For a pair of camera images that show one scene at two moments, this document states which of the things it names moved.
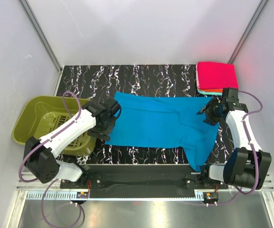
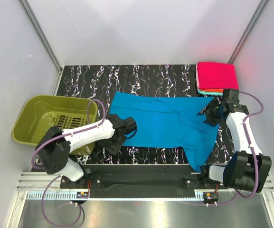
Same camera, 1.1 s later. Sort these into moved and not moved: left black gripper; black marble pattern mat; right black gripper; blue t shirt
Moved: left black gripper
Not moved: right black gripper; black marble pattern mat; blue t shirt
